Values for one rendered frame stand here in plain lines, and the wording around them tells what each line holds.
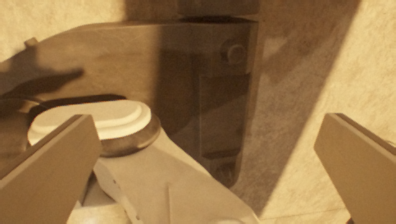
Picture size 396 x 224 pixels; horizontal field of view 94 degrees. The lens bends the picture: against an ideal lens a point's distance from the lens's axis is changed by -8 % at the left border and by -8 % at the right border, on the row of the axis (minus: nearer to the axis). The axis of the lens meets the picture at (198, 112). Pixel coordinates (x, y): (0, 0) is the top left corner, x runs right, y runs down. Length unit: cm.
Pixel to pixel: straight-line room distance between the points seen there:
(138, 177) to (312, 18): 70
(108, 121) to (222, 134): 31
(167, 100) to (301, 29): 50
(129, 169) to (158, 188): 6
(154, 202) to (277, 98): 64
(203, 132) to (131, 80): 22
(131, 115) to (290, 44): 58
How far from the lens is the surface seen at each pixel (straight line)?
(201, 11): 44
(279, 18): 72
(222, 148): 58
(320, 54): 85
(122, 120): 35
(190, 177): 29
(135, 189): 29
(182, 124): 53
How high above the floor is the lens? 61
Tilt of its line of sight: 58 degrees down
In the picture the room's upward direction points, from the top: 159 degrees clockwise
